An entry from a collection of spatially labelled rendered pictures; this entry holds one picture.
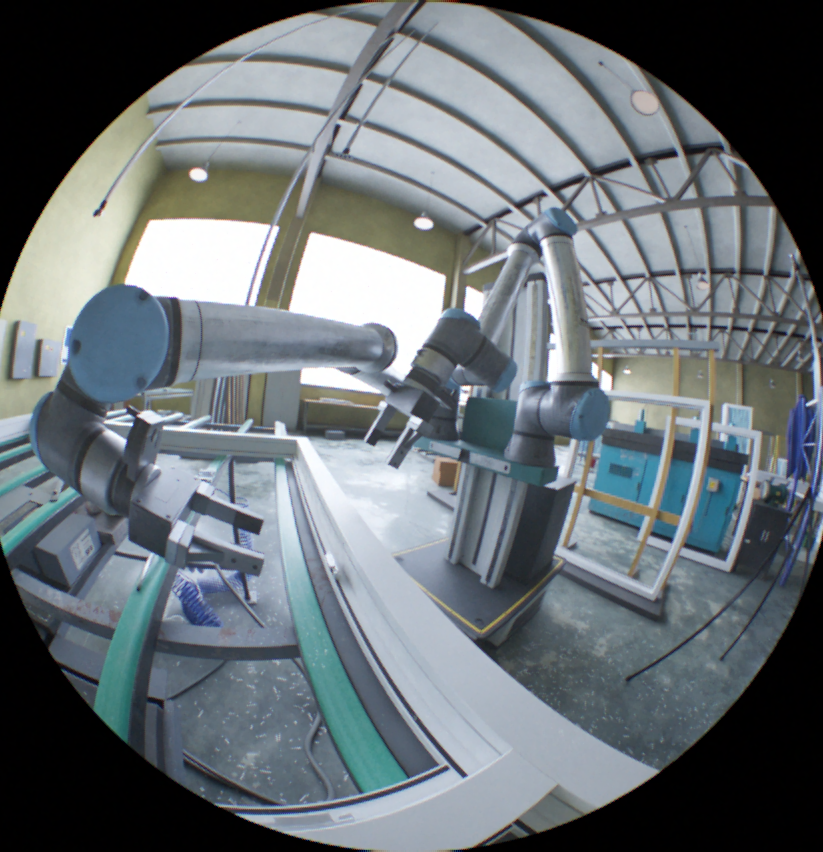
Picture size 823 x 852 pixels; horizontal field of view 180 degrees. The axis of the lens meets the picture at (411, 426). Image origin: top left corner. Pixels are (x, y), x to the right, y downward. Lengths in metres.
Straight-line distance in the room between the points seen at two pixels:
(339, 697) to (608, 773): 0.21
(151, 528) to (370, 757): 0.27
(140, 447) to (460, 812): 0.36
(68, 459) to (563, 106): 8.20
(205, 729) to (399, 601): 1.09
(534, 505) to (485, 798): 1.20
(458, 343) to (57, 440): 0.66
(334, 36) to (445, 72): 2.53
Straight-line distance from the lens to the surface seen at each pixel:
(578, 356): 0.77
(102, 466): 0.34
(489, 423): 1.14
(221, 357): 0.29
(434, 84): 7.77
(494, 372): 0.59
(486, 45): 7.41
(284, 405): 7.18
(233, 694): 1.28
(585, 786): 0.21
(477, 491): 1.30
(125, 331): 0.24
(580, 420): 0.72
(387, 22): 5.32
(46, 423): 0.40
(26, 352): 7.61
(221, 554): 0.30
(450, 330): 0.55
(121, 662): 0.34
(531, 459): 0.86
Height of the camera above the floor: 1.11
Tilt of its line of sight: 5 degrees down
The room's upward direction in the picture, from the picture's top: 8 degrees clockwise
